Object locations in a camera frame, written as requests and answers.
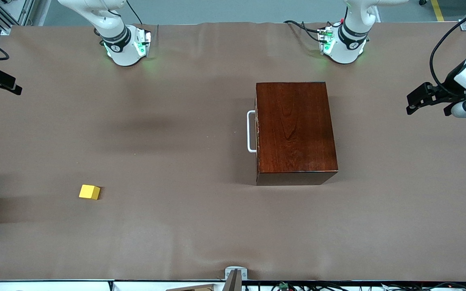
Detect yellow block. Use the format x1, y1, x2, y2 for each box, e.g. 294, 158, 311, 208
79, 184, 101, 200

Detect wooden drawer with white handle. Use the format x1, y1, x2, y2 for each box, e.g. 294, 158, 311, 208
247, 109, 260, 154

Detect dark wooden drawer cabinet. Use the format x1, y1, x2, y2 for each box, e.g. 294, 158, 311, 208
255, 82, 339, 186

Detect brown table cover mat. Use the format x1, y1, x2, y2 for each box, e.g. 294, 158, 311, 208
0, 21, 466, 283

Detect brown cardboard piece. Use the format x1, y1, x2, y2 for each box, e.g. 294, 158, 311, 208
165, 284, 217, 291

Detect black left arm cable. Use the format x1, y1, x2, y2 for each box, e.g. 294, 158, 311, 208
430, 0, 466, 97

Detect aluminium frame with diagonal bars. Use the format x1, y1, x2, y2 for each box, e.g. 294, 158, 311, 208
0, 0, 35, 36

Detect black left base cables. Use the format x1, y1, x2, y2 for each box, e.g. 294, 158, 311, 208
284, 20, 326, 43

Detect black right base cable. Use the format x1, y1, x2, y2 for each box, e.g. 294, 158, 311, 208
126, 0, 143, 25

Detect grey metal bracket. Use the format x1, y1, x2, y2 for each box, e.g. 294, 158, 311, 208
225, 266, 248, 281

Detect grey upright post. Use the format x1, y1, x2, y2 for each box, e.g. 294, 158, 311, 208
223, 270, 242, 291

